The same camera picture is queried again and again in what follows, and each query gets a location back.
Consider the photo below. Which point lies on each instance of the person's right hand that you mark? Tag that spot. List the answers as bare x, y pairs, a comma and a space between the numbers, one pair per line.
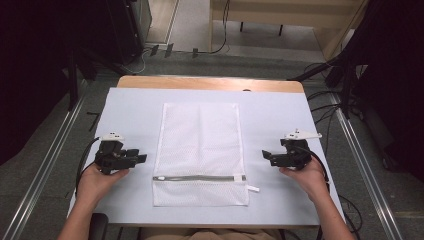
308, 178

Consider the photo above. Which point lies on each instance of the black stand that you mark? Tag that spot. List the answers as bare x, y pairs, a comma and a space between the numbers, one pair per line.
345, 83
72, 80

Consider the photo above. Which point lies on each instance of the black cabinet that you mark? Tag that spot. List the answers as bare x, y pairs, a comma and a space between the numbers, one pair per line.
128, 28

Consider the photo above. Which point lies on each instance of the dark curtain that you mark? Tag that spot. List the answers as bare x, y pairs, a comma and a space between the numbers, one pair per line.
30, 76
395, 83

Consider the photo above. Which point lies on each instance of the person's lap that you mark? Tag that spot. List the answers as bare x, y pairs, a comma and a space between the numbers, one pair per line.
210, 235

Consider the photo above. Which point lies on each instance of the person's left hand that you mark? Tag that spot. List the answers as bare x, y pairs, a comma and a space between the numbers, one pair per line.
96, 183

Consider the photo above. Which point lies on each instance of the light grey table mat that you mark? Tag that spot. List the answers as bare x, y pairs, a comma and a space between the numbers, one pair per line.
266, 116

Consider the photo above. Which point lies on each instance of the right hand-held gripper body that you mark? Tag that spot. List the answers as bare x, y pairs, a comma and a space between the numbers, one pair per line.
295, 151

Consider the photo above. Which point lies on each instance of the wooden table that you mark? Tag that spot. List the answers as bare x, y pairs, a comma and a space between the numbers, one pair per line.
210, 83

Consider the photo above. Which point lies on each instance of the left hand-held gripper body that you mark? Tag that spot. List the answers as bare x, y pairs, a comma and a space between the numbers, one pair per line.
111, 156

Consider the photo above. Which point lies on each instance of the white mesh laundry bag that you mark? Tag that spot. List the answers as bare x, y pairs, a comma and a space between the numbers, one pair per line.
200, 153

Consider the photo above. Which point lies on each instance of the light wooden bench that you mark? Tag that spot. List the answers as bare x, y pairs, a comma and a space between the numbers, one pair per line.
283, 13

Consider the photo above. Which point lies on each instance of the black chair armrest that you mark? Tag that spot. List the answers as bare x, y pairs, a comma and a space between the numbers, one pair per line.
99, 226

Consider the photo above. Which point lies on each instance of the metal floor rail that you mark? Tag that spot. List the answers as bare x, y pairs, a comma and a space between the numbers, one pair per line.
43, 166
363, 166

